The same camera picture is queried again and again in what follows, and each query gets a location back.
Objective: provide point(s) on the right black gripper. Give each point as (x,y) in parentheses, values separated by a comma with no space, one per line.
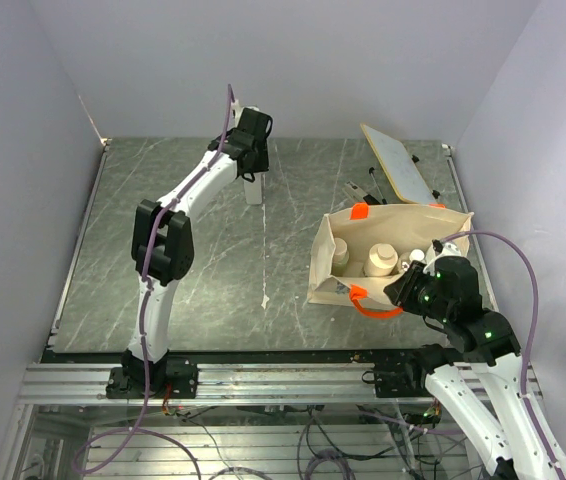
(401,291)

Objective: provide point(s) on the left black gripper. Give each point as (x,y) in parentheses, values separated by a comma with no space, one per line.
(263,166)

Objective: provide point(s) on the white bottle grey cap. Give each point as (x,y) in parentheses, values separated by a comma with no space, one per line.
(253,190)

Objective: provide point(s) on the beige canvas tote bag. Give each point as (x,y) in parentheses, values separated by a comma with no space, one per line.
(404,226)

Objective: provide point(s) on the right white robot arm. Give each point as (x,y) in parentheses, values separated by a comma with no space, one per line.
(480,378)

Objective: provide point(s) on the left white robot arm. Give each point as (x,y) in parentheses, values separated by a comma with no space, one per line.
(163,252)

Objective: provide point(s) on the small white cap bottle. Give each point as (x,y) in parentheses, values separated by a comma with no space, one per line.
(408,257)

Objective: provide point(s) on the beige round lid bottle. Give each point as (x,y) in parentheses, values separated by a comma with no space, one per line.
(381,261)

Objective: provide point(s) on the beige cap bottle left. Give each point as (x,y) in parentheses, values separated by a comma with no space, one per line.
(340,257)

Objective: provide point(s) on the small grey black device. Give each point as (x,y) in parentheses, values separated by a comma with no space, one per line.
(357,195)

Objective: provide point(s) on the white board wooden edge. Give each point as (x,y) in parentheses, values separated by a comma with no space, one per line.
(399,167)

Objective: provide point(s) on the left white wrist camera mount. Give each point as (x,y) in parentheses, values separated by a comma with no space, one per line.
(240,107)

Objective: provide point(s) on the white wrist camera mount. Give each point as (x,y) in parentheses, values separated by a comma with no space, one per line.
(240,107)
(442,249)

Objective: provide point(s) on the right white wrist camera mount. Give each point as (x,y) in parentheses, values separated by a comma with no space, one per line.
(442,249)

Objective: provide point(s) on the aluminium rail frame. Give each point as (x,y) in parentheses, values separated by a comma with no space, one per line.
(242,312)

